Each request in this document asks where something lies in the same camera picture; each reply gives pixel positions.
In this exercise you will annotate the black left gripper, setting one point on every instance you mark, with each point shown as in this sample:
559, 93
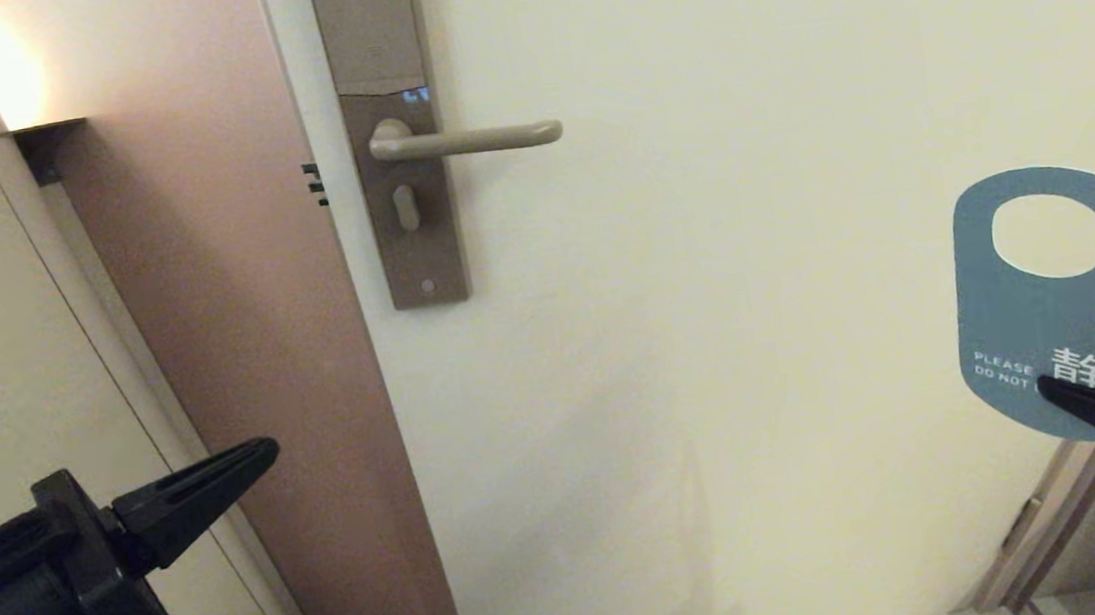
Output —
92, 582

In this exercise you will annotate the blue do-not-disturb door sign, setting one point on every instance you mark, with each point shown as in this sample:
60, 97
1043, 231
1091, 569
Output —
1051, 319

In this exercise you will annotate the white door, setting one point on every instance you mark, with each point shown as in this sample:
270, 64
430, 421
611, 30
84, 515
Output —
711, 332

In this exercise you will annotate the brown door lock plate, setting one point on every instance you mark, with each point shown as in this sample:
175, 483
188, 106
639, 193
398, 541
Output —
369, 23

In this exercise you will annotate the small metal latch plate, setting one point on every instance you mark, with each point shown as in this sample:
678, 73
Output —
315, 184

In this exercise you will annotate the brown closet door frame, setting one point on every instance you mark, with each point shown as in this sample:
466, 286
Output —
1058, 499

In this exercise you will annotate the brown frame hinge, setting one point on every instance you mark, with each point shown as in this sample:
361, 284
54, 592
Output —
1020, 523

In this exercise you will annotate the dark wall lamp bracket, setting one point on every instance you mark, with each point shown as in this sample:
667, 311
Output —
44, 140

